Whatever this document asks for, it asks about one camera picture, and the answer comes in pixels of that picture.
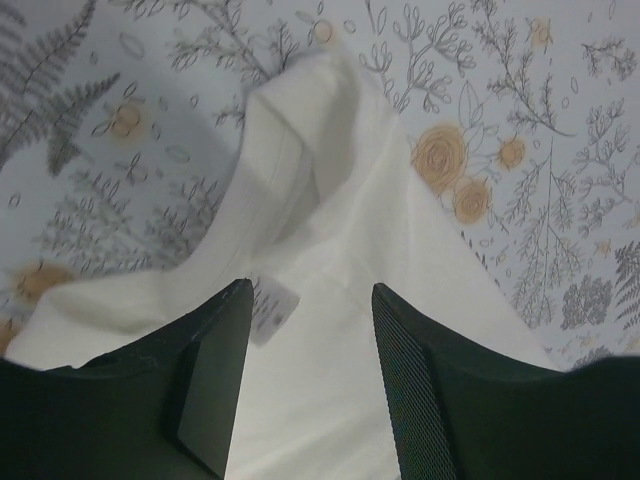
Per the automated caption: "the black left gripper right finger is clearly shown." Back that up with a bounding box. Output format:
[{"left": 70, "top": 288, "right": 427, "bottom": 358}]
[{"left": 371, "top": 283, "right": 639, "bottom": 479}]

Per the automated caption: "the white t shirt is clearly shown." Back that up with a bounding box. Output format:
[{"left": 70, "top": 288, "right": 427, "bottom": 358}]
[{"left": 8, "top": 53, "right": 550, "bottom": 479}]

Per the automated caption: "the floral patterned table mat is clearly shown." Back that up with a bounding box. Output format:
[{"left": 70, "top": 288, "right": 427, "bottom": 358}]
[{"left": 1, "top": 1, "right": 639, "bottom": 367}]

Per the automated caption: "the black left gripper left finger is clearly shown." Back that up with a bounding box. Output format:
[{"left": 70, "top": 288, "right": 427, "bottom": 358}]
[{"left": 1, "top": 279, "right": 254, "bottom": 479}]

